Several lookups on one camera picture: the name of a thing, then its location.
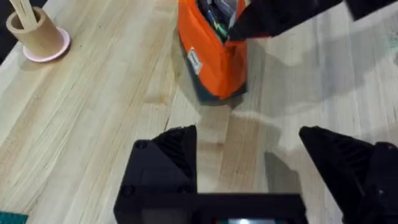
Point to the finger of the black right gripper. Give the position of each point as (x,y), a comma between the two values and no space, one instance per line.
(280,17)
(370,6)

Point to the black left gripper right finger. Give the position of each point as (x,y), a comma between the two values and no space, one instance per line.
(348,168)

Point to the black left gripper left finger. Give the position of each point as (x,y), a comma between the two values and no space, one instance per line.
(161,168)

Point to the orange soft zip bag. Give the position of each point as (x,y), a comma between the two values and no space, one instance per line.
(214,59)

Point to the pink round base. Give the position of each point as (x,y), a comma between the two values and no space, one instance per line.
(60,48)

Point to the green board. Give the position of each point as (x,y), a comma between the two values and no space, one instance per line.
(12,218)

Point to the tan cylindrical holder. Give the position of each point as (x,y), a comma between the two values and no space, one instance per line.
(38,37)

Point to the wooden stick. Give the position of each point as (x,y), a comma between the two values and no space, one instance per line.
(19,14)
(29,11)

